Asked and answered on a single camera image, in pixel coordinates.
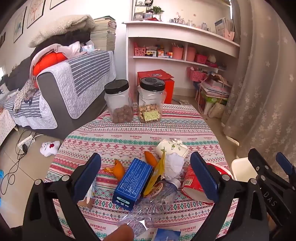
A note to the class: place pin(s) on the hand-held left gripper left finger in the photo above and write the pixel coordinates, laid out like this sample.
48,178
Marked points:
86,178

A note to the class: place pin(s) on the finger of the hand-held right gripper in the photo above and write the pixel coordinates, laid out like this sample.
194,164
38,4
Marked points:
259,163
283,161

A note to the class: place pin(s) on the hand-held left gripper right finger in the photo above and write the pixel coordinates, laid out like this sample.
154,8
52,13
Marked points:
204,178

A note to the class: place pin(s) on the white tissue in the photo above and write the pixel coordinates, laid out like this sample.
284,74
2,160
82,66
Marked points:
174,164

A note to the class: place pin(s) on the red instant noodle cup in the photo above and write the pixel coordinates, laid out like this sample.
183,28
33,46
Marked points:
193,185

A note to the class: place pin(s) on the white chair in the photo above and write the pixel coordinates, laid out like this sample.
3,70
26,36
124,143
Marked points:
242,168

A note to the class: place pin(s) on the curled orange peel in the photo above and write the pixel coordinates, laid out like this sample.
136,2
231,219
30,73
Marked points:
118,170

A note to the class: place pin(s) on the blue cardboard box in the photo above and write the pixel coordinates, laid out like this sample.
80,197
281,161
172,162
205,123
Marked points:
133,183

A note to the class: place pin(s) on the white printed paper cup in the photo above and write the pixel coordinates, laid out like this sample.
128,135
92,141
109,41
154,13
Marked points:
168,148

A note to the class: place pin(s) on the white plush toy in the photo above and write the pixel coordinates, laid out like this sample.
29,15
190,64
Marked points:
49,148

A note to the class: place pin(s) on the yellow snack packet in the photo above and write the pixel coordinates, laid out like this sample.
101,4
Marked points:
153,178

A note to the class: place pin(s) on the clear plastic bottle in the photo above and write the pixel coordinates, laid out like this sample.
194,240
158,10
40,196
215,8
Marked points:
152,201

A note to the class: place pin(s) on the brown rounded object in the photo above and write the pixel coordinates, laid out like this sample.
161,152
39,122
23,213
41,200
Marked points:
121,234

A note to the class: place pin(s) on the blue printed card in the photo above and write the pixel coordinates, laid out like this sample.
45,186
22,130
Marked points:
166,235

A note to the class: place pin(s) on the white power strip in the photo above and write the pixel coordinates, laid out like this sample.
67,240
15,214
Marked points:
26,141

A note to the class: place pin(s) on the paper on floor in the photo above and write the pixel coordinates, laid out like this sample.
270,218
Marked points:
183,101

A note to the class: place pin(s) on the jar with brown balls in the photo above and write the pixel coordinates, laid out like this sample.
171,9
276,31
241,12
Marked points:
119,104

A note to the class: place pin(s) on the floral lace curtain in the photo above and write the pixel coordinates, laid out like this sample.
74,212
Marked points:
261,81

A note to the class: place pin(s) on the pile of bags and papers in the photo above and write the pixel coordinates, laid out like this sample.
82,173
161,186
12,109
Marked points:
214,92

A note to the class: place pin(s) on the jar with crackers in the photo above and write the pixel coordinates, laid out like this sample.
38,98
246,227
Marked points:
151,102

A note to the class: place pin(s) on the grey sofa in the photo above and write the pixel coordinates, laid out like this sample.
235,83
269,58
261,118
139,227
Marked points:
48,88

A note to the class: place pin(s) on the red cardboard box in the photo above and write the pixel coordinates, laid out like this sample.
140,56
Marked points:
170,85

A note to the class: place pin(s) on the large pink basket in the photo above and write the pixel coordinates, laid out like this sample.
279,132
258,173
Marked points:
197,74

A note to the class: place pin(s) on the floral garment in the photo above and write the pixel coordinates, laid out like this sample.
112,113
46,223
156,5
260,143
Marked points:
24,92

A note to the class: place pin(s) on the striped grey quilt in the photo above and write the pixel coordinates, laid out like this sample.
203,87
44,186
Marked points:
87,69

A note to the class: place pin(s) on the pink shelf basket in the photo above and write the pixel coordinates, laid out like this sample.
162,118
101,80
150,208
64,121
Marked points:
201,58

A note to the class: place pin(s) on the orange cushion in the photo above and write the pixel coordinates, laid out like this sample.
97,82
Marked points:
49,61

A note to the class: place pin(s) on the pink pen holder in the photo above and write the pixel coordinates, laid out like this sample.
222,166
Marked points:
191,53
177,52

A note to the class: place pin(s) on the pink clothing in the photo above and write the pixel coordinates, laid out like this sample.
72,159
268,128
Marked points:
67,49

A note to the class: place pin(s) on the blue tissue box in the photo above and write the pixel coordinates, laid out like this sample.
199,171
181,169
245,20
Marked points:
87,47

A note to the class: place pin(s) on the yellow toy car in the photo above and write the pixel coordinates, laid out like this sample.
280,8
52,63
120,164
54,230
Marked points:
149,53

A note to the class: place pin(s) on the small pink lattice basket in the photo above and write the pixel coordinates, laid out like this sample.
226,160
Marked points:
139,51

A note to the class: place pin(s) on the dark blanket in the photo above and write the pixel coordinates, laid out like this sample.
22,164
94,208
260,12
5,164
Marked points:
74,37

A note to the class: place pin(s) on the white bookshelf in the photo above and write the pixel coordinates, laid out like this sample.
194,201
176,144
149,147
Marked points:
185,37

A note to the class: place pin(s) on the stack of books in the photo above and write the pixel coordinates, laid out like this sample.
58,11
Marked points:
104,34

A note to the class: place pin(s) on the beige fluffy blanket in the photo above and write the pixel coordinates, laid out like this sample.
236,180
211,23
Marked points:
64,27

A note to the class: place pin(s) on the green potted plant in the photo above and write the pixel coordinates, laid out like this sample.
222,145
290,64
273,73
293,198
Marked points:
157,10

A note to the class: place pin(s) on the framed wall picture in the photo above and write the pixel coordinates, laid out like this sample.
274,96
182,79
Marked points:
56,3
19,24
35,11

